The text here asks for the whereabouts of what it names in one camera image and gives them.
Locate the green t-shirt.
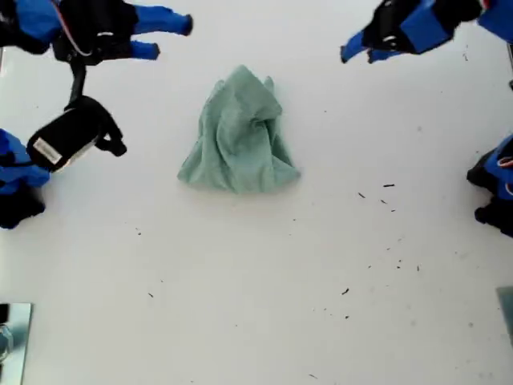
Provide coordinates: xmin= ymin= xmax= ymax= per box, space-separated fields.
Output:
xmin=177 ymin=64 xmax=301 ymax=196

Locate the shiny steel plate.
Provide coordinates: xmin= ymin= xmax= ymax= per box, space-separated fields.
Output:
xmin=0 ymin=302 xmax=34 ymax=385

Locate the red white servo wire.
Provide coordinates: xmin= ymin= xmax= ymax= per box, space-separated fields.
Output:
xmin=51 ymin=0 xmax=92 ymax=58

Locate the black camera stalk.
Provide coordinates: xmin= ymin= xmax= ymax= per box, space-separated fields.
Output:
xmin=68 ymin=59 xmax=88 ymax=106

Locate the black camera box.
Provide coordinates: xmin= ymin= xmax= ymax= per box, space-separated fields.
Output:
xmin=26 ymin=95 xmax=128 ymax=174

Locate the steel post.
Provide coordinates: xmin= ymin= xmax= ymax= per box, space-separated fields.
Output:
xmin=0 ymin=323 xmax=14 ymax=362

